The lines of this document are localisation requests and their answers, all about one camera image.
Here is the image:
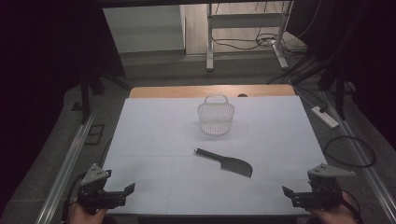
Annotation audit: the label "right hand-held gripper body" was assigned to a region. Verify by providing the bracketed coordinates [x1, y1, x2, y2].
[298, 163, 357, 212]

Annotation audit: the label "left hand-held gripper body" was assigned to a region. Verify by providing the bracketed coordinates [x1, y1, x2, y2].
[77, 163, 126, 216]

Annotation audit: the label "black kitchen knife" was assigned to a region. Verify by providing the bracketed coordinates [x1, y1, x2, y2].
[192, 147, 254, 179]

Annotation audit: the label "white plastic basket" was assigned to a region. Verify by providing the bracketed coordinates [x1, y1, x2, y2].
[196, 93, 235, 137]

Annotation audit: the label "person's right hand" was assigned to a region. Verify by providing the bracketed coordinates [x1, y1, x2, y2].
[306, 190, 360, 224]

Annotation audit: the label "person's left hand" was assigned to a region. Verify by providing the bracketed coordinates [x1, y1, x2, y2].
[68, 203, 108, 224]

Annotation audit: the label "white power strip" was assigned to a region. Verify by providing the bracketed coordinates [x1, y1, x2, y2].
[310, 105, 340, 130]

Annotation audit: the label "white table cover sheet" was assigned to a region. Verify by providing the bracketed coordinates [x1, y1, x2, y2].
[102, 94, 328, 217]

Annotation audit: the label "black metal stand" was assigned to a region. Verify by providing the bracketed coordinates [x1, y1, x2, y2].
[292, 59, 358, 121]
[78, 66, 132, 125]

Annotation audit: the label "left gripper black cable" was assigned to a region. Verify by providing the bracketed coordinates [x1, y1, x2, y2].
[61, 172, 88, 223]

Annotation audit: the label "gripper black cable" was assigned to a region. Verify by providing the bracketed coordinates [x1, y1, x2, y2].
[61, 172, 88, 223]
[340, 189, 364, 224]

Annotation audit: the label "aluminium floor rail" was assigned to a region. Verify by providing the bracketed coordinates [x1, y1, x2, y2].
[35, 114, 96, 224]
[320, 90, 396, 224]

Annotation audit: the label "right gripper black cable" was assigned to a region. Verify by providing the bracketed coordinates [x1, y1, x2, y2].
[340, 189, 364, 224]

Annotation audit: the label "black rectangular floor frame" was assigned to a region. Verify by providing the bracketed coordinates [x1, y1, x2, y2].
[83, 123, 106, 147]

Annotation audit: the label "black looped floor cable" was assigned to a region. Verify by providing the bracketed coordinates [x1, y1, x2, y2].
[322, 134, 377, 169]

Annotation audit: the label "tangled black floor cables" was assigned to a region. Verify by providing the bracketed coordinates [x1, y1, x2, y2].
[211, 0, 325, 86]

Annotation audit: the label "grey wall panel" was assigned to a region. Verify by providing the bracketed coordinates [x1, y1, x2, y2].
[102, 5, 187, 54]

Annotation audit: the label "white metal stand frame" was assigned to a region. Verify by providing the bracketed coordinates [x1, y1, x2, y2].
[205, 0, 295, 73]

